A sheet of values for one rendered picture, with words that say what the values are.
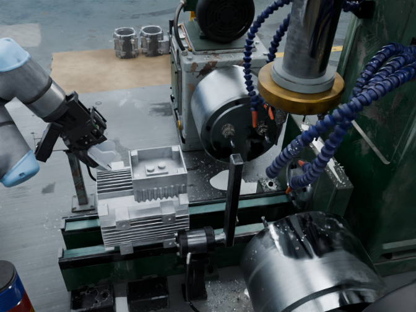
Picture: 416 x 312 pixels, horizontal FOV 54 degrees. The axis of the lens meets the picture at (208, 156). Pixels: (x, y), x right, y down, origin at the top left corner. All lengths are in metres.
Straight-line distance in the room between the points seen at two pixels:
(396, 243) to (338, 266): 0.41
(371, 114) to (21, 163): 0.76
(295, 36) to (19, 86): 0.52
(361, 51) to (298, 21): 0.29
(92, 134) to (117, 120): 0.76
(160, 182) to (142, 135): 0.69
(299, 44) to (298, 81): 0.07
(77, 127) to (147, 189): 0.20
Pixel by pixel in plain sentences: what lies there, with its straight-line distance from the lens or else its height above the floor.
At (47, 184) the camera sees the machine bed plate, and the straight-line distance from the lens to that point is 1.44.
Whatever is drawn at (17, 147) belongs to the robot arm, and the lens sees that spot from 0.85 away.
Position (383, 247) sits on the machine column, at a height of 0.94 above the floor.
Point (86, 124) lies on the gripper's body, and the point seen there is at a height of 1.24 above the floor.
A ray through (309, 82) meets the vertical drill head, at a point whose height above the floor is 1.36.
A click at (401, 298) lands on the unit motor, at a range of 0.53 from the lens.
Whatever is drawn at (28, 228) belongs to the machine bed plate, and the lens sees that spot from 1.32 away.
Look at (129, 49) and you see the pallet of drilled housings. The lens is 3.52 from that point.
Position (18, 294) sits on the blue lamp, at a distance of 0.72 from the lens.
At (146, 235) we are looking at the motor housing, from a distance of 0.96.
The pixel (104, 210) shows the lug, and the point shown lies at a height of 1.08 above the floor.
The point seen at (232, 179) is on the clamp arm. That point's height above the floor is 1.21.
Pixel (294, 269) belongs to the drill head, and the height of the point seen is 1.15.
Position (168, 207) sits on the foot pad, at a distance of 0.92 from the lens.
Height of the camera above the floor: 1.75
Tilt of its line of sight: 40 degrees down
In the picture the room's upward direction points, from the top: 3 degrees clockwise
